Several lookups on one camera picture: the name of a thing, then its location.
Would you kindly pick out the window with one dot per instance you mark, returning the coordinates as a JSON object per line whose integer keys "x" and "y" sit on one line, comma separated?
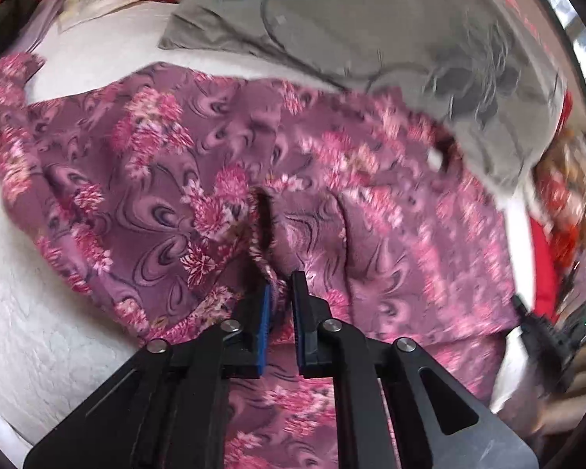
{"x": 566, "y": 5}

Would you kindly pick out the plastic-wrapped orange items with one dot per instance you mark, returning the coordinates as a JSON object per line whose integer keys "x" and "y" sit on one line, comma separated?
{"x": 566, "y": 190}

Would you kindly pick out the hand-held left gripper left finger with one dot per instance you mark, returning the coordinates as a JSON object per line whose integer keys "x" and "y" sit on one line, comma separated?
{"x": 266, "y": 322}

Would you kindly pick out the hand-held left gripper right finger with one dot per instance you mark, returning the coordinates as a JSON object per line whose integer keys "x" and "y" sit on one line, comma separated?
{"x": 298, "y": 322}

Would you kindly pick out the purple floral garment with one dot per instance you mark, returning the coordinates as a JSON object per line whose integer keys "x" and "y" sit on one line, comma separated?
{"x": 176, "y": 180}

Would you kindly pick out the red cushion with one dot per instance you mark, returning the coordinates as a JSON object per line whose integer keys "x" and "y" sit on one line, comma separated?
{"x": 547, "y": 273}

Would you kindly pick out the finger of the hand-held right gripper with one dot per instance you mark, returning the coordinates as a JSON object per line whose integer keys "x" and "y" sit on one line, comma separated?
{"x": 523, "y": 310}

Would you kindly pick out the grey embroidered flower pillow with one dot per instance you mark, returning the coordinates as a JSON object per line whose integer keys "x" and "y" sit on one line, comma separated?
{"x": 371, "y": 24}

